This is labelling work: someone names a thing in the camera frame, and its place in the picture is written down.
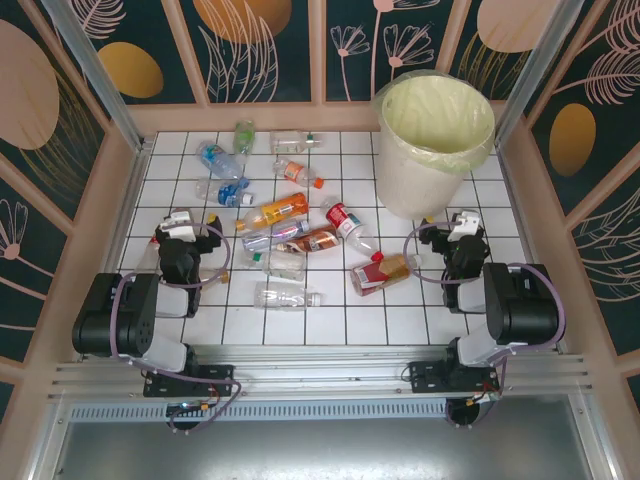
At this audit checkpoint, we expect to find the blue label bottle white cap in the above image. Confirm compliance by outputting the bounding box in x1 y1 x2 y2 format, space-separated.
194 177 255 207

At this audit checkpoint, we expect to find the purple label clear bottle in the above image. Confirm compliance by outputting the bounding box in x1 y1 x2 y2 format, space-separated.
241 218 311 253

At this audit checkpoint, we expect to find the large red tan label bottle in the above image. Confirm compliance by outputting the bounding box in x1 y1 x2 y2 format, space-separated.
349 252 424 297

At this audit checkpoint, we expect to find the orange juice bottle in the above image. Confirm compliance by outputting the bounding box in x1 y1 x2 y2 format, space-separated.
235 192 310 231

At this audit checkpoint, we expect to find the clear bottle green cap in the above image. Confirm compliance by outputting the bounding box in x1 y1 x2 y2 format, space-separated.
251 249 306 281

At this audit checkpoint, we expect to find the clear bottle blue label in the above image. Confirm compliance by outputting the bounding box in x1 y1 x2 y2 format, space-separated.
195 141 244 180

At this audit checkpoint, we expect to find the clear unlabelled bottle white cap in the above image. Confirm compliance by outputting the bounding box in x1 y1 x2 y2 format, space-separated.
253 280 326 312

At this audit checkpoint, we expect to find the red white label bottle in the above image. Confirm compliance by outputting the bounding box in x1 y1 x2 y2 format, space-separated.
320 196 385 262

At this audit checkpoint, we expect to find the brown label bottle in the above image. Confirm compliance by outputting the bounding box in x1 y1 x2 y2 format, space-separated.
272 223 342 255

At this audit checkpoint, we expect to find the small bottle orange label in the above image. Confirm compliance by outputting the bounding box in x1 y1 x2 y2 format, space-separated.
272 157 326 190

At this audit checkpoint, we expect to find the clear bottle white green label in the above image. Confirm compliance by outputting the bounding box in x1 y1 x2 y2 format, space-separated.
269 129 324 155

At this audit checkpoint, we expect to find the cream plastic waste bin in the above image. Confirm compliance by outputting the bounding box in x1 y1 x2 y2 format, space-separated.
372 69 497 221

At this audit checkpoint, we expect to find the pale green plastic bin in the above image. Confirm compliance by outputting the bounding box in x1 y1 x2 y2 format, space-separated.
370 69 497 174

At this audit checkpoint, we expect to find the small controller board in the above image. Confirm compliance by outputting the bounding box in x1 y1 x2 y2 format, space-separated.
464 390 502 409
167 399 221 417

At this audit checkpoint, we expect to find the grey metal sheet panel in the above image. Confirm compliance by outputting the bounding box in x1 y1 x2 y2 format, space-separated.
29 419 614 480

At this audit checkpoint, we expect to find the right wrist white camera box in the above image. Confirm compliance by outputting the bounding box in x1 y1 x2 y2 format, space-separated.
448 209 481 235

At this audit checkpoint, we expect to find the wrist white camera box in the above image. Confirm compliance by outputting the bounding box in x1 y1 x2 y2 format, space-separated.
161 208 202 242
448 209 481 235

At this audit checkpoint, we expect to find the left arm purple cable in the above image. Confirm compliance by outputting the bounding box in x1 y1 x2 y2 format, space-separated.
110 222 244 434

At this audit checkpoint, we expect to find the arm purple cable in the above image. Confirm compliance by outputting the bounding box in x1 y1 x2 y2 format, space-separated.
403 222 567 430
110 222 244 434

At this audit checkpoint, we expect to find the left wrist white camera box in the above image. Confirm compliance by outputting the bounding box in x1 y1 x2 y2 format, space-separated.
161 208 202 242

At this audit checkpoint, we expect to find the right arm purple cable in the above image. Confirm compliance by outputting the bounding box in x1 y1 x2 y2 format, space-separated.
403 222 567 430

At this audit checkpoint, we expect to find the aluminium side rail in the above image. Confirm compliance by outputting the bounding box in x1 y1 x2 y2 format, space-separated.
77 139 154 361
497 142 569 354

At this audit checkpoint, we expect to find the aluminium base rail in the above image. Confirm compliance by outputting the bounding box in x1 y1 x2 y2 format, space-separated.
47 342 594 401

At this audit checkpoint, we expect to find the aluminium frame post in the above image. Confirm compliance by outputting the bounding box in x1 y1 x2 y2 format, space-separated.
493 0 587 146
38 0 147 154

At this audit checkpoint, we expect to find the slotted grey cable duct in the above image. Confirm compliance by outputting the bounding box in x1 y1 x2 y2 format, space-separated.
67 402 454 422

